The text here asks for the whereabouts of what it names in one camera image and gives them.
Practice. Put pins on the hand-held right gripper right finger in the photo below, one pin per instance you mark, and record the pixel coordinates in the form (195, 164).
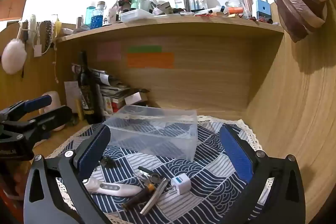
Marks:
(236, 155)

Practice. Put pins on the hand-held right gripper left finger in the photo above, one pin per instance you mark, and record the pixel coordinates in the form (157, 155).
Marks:
(92, 153)

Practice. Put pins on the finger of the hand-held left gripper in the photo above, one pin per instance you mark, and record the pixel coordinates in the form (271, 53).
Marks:
(52, 116)
(39, 102)

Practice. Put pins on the small black clip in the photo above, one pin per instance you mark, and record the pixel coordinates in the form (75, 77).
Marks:
(108, 161)

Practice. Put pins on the white handheld thermometer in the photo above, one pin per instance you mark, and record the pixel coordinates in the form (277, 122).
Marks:
(115, 188)

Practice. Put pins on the bunch of keys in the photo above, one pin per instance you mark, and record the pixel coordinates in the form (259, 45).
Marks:
(148, 178)

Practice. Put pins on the white charger plug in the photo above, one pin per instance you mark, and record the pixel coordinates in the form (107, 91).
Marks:
(181, 183)

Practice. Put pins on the black pen orange band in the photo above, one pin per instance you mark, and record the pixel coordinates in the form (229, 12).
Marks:
(136, 199)

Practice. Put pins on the clear plastic storage box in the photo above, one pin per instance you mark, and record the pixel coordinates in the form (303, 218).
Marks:
(157, 132)

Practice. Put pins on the silver metal tube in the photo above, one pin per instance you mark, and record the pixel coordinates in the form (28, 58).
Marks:
(155, 196)

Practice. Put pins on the white paper card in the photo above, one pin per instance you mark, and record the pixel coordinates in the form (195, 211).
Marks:
(71, 94)

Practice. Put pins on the blue wave-patterned table mat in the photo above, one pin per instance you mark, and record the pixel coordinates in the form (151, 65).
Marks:
(207, 174)

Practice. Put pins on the dark wine bottle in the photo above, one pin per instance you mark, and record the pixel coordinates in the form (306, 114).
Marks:
(88, 98)

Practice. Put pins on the white hanging adapter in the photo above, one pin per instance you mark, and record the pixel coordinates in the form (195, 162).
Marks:
(38, 50)

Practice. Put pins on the white fluffy duster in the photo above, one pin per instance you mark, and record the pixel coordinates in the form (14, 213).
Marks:
(13, 56)

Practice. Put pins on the stack of books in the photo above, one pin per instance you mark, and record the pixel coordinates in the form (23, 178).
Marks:
(113, 94)

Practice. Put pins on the pink sticky note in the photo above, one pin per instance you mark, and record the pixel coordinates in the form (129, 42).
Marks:
(109, 51)

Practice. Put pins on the teal plastic bottle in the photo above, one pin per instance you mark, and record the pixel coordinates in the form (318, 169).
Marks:
(89, 16)

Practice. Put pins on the blue liquid bottle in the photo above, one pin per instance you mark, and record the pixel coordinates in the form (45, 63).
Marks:
(98, 16)

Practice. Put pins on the orange sticky note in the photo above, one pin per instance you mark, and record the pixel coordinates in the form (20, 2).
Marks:
(151, 60)

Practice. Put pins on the white printed cup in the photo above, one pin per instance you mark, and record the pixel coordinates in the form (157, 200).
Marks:
(110, 16)

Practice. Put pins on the green sticky note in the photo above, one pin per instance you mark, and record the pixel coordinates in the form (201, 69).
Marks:
(144, 49)

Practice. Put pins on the white plastic container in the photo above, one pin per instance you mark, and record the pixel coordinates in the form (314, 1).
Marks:
(136, 15)

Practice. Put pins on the wooden desk shelf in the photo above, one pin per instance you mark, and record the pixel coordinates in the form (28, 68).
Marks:
(170, 26)

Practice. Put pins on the blue box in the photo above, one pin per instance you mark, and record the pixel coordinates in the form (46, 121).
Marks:
(263, 8)

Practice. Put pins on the glass bowl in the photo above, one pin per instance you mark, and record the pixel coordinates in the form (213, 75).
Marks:
(232, 3)

